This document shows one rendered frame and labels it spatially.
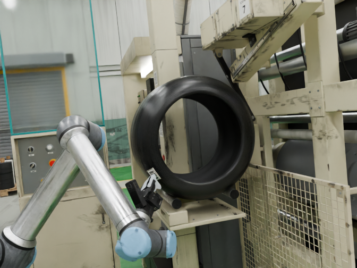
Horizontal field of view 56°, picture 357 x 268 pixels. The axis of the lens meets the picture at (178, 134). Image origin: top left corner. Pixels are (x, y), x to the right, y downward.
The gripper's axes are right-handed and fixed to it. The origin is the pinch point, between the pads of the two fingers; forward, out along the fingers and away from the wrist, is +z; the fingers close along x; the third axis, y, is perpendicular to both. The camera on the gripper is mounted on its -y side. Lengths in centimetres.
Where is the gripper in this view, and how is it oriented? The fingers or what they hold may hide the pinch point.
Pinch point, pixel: (151, 175)
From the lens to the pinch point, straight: 146.8
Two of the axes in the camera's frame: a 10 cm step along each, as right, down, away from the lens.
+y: 6.5, 6.6, 3.7
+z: 2.4, -6.5, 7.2
